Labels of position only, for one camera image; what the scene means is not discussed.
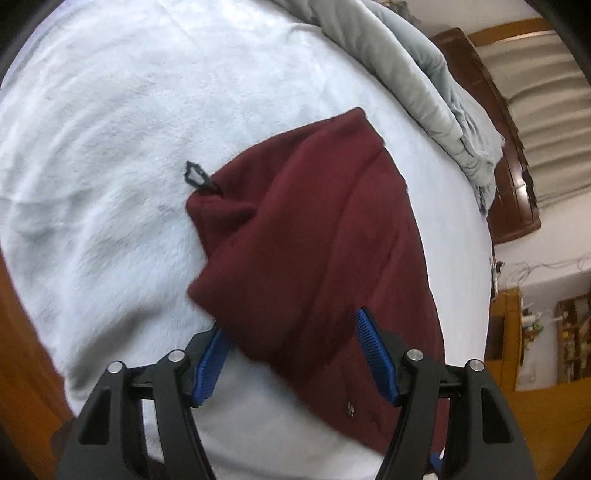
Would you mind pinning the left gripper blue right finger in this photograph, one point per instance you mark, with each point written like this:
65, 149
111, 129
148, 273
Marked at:
454, 421

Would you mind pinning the wooden desk cabinet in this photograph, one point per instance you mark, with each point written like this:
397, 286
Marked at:
540, 357

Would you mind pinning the beige curtain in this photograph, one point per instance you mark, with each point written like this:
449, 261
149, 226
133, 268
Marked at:
548, 98

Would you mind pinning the light blue bed sheet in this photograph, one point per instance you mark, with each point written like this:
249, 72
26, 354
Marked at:
102, 108

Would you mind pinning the grey quilt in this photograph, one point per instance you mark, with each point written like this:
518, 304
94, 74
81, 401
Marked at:
416, 72

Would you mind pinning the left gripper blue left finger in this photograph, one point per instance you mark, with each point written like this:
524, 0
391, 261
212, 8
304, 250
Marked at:
107, 440

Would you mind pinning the maroon pants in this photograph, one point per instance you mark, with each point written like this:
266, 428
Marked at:
306, 228

